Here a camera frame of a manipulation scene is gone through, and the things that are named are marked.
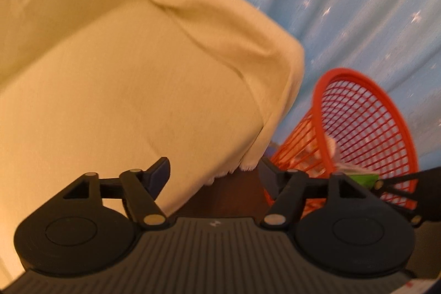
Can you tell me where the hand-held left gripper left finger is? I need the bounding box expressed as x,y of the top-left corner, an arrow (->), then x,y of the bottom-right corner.
61,156 -> 172,230

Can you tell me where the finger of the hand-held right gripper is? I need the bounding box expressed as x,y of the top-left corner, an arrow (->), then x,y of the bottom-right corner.
375,167 -> 441,228

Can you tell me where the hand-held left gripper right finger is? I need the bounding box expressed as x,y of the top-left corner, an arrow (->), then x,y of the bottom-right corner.
258,157 -> 372,230

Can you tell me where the small green box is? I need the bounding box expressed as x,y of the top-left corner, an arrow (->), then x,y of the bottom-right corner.
339,168 -> 380,190

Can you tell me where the red plastic mesh basket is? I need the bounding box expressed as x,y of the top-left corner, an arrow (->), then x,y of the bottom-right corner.
263,68 -> 420,212

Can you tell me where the yellow-green fleece blanket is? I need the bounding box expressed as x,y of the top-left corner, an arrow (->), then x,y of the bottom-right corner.
0,0 -> 305,281

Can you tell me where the blue star-print curtain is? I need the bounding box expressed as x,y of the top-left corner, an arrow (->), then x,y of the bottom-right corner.
172,0 -> 441,174

